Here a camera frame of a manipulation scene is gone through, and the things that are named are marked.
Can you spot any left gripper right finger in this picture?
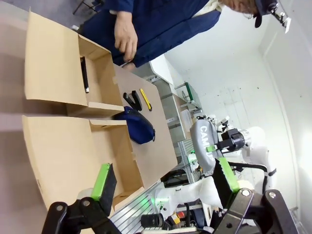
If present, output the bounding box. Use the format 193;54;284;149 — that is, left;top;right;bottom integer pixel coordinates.
212;157;300;234

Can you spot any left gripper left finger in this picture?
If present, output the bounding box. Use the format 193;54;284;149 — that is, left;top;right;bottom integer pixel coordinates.
41;162;118;234

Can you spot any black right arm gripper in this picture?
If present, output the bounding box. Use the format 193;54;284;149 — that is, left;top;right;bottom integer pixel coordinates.
205;128;246;154

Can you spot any grey Campus pencil case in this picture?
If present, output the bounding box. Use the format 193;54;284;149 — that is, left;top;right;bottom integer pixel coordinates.
189;119;220;176

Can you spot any black stapler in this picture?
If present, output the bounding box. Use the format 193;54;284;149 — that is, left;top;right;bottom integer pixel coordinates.
123;90;143;112

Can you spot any cardboard box with marker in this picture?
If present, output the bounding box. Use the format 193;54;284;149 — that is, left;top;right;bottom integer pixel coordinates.
23;7;125;117

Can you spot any aluminium profile robot base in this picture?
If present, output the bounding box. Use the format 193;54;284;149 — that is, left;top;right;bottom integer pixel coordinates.
109;180;173;234

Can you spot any person's right forearm navy sleeve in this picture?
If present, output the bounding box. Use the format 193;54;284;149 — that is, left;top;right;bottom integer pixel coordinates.
106;0;149;14

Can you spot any cardboard box with pencil case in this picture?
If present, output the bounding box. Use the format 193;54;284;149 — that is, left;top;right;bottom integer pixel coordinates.
21;114;146;213

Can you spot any person's right hand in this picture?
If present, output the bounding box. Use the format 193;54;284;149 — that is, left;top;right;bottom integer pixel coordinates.
114;11;139;62

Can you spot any yellow emergency stop button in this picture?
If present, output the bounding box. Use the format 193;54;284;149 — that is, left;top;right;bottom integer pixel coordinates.
170;211;186;225

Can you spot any navy zip pouch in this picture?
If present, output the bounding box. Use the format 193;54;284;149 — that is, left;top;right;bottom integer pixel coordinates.
113;106;156;145

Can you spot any yellow utility knife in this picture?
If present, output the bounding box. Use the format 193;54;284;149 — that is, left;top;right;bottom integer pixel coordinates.
139;88;153;112

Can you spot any white desk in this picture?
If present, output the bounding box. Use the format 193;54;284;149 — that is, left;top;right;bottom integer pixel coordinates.
149;55;176;86

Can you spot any black marker pen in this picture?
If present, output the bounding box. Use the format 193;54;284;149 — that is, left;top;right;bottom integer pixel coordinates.
80;56;90;94

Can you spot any person in navy coat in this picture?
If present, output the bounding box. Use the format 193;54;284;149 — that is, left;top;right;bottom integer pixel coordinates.
81;0;259;68

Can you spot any navy cap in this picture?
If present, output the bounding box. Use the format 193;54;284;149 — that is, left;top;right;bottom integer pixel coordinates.
253;0;279;29

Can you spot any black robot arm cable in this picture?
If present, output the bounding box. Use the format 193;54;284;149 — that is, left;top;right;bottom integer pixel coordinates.
229;162;270;192

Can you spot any green metal frame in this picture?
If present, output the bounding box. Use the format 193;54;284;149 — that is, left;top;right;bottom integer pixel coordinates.
174;81;203;113

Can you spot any black white mounted camera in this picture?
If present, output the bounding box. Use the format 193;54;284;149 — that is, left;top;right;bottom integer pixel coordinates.
268;1;292;34

